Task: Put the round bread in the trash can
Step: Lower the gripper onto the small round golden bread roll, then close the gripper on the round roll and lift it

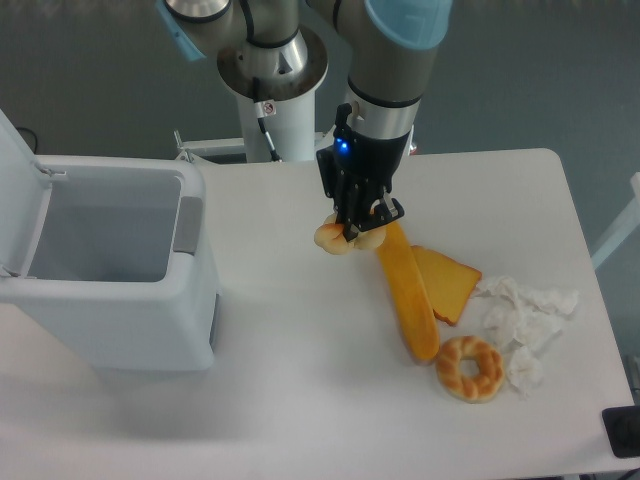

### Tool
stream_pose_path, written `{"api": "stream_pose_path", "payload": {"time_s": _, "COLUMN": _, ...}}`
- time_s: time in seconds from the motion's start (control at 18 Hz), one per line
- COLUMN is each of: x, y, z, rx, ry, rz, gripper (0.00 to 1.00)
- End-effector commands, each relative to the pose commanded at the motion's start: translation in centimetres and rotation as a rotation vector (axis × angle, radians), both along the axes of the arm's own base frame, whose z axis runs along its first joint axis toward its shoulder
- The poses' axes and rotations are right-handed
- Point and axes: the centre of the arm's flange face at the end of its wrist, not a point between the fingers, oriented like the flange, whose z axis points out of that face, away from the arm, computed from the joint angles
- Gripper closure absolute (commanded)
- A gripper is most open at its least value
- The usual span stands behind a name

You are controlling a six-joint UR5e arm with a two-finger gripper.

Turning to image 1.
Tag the white base frame bracket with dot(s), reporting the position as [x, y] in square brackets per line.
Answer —
[210, 146]

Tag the small crumpled white tissue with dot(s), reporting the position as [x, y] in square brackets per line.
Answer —
[524, 371]

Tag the toast slice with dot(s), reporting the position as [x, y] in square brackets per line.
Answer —
[448, 283]

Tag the black device at table edge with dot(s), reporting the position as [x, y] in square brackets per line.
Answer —
[622, 429]

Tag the long yellow baguette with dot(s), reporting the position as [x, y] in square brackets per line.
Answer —
[412, 305]

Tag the white frame at right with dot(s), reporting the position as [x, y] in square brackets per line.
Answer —
[625, 223]

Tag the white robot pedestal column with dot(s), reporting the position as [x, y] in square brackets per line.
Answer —
[293, 115]

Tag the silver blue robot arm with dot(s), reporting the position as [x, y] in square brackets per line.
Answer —
[273, 64]

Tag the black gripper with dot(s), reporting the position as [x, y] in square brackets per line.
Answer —
[355, 170]

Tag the white trash can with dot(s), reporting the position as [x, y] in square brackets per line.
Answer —
[110, 256]

